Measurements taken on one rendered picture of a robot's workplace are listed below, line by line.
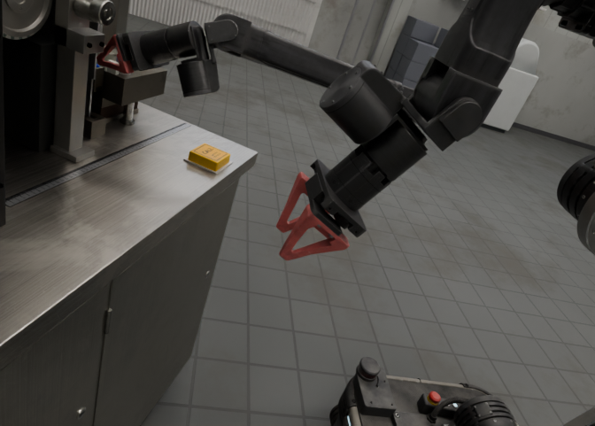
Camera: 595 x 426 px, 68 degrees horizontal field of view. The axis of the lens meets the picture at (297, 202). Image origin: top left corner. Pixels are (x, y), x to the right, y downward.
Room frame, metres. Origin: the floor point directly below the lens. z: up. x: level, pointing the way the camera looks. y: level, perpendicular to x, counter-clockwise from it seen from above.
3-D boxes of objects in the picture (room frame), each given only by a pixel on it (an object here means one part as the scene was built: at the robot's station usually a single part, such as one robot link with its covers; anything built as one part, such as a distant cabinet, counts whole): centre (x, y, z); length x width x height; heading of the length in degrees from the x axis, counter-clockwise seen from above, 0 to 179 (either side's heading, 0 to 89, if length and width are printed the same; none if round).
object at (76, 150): (0.73, 0.44, 1.05); 0.06 x 0.05 x 0.31; 81
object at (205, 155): (0.89, 0.22, 0.91); 0.07 x 0.07 x 0.02; 81
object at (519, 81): (7.36, -2.40, 0.68); 0.69 x 0.59 x 1.36; 105
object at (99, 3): (0.72, 0.40, 1.18); 0.04 x 0.02 x 0.04; 171
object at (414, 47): (6.96, -1.27, 0.57); 1.15 x 0.77 x 1.14; 105
